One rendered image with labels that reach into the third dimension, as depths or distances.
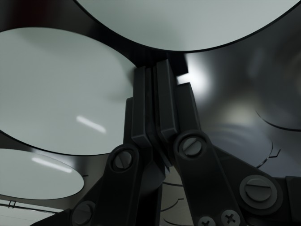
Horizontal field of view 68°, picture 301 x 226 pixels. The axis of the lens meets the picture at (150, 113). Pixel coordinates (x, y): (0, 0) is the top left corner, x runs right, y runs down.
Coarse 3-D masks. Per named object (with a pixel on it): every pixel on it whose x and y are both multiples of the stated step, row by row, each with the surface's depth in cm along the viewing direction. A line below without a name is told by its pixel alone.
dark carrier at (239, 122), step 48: (0, 0) 8; (48, 0) 8; (144, 48) 10; (240, 48) 10; (288, 48) 10; (240, 96) 12; (288, 96) 12; (0, 144) 15; (240, 144) 16; (288, 144) 16
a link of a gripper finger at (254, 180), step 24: (168, 72) 9; (168, 96) 8; (192, 96) 9; (168, 120) 8; (192, 120) 8; (168, 144) 8; (240, 168) 7; (240, 192) 6; (264, 192) 6; (264, 216) 6
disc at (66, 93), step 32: (0, 32) 9; (32, 32) 9; (64, 32) 9; (0, 64) 10; (32, 64) 10; (64, 64) 10; (96, 64) 10; (128, 64) 10; (0, 96) 12; (32, 96) 12; (64, 96) 12; (96, 96) 12; (128, 96) 12; (0, 128) 14; (32, 128) 14; (64, 128) 14; (96, 128) 14
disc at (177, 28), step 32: (96, 0) 8; (128, 0) 8; (160, 0) 8; (192, 0) 8; (224, 0) 8; (256, 0) 8; (288, 0) 8; (128, 32) 9; (160, 32) 9; (192, 32) 9; (224, 32) 9
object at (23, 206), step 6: (0, 204) 23; (6, 204) 23; (12, 204) 24; (18, 204) 24; (24, 204) 24; (30, 204) 24; (36, 210) 25; (42, 210) 25; (48, 210) 25; (54, 210) 25; (60, 210) 26
